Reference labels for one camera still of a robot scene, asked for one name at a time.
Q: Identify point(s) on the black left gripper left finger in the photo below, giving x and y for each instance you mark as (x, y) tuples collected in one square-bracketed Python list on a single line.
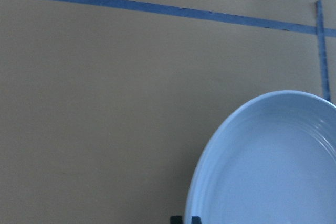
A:
[(176, 220)]

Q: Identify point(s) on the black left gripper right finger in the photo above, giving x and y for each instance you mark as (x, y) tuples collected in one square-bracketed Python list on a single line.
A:
[(196, 220)]

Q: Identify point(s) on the blue plate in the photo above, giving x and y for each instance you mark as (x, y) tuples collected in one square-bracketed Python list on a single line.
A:
[(271, 161)]

